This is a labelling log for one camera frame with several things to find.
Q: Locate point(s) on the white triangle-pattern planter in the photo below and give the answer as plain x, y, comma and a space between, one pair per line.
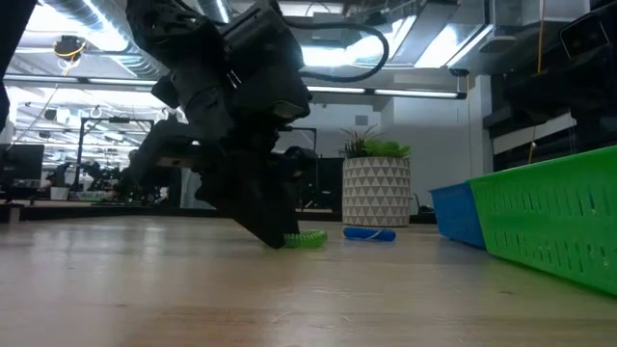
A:
376, 190

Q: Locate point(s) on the white ledge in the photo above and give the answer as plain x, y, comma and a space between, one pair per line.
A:
530, 137

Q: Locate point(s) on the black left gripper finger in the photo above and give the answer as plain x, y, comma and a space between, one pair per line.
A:
224, 178
275, 217

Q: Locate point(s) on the grey wall vent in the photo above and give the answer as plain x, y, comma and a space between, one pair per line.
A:
361, 120

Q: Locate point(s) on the black object beside planter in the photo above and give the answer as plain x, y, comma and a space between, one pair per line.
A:
426, 210

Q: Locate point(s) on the small white box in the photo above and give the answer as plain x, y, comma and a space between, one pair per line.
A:
60, 194

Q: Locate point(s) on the long ceiling light bar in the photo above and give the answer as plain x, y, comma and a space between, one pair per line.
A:
120, 82

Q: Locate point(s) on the grey hanging cloth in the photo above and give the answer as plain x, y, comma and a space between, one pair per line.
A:
188, 190

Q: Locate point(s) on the green slotted plastic basket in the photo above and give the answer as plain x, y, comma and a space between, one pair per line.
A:
554, 217

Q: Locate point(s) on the silver corrugated ceiling duct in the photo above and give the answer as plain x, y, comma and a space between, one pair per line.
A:
127, 65

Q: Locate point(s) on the black camera frame rig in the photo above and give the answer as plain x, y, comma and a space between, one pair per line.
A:
303, 128
118, 119

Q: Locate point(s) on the black partition screen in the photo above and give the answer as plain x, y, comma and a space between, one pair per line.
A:
330, 183

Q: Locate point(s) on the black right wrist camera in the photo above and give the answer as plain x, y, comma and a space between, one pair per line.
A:
583, 36

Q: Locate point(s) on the blue plastic basket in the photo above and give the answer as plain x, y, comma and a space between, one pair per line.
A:
458, 214

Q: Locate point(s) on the long dark desk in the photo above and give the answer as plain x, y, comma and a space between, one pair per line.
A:
72, 212

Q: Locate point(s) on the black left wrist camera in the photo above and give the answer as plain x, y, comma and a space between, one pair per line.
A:
265, 58

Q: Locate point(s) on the green leafy plant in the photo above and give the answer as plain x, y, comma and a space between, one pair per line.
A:
385, 148

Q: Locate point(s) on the black computer monitor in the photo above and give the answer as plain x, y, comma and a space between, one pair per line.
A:
21, 164

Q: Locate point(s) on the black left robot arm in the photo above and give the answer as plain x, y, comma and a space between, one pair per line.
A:
173, 34

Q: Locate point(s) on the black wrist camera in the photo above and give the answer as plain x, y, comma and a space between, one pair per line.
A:
265, 58
583, 36

